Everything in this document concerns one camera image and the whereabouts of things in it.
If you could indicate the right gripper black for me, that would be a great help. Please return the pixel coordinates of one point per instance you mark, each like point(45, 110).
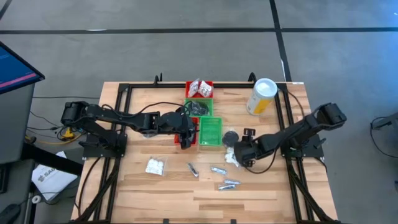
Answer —
point(245, 151)

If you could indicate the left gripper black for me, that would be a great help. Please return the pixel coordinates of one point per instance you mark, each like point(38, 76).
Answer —
point(189, 130)

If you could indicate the bagged white cotton pads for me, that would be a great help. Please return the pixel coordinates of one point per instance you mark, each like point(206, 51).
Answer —
point(229, 157)

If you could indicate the bagged black round pouch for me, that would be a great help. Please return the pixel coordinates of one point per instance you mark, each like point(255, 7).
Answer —
point(230, 139)

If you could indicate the bagged black hairbrush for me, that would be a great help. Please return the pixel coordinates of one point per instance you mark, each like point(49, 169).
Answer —
point(199, 109)

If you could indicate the bagged silver nail clipper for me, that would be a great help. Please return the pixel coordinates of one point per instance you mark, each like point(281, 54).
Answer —
point(193, 170)
point(219, 170)
point(232, 182)
point(226, 187)

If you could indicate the bagged white cotton swabs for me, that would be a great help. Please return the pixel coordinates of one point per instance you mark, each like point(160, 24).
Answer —
point(193, 88)

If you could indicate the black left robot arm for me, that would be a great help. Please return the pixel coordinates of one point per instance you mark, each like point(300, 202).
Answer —
point(130, 119)

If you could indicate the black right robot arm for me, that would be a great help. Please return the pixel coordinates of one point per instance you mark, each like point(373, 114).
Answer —
point(298, 130)

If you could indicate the red plastic basket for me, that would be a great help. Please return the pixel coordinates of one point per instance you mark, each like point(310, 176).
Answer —
point(176, 140)
point(210, 82)

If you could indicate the green plastic basket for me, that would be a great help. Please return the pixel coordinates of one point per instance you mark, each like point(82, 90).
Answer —
point(211, 130)
point(211, 109)

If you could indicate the white printed toiletry bag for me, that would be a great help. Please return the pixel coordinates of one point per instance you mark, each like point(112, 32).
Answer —
point(205, 89)

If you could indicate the bagged white cotton balls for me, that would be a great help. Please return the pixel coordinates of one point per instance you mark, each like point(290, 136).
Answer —
point(155, 166)

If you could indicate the white yellow wipes canister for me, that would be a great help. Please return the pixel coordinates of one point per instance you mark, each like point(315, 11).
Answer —
point(262, 90)

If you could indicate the black shelf board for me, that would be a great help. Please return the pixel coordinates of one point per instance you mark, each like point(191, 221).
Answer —
point(53, 160)

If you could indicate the grey cart leg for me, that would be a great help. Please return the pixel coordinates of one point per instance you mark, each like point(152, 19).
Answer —
point(385, 122)

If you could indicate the white paper sheet on floor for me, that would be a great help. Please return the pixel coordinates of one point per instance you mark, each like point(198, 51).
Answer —
point(51, 183)

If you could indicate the white tape roll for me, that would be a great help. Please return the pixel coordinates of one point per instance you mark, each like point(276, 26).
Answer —
point(36, 196)

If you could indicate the grey equipment cart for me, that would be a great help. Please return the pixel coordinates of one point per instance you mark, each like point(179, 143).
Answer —
point(15, 124)

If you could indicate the monitor with blue screen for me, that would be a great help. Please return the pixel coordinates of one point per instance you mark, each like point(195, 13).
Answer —
point(15, 68)

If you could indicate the black floor device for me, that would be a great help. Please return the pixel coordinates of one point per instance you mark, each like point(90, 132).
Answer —
point(9, 214)

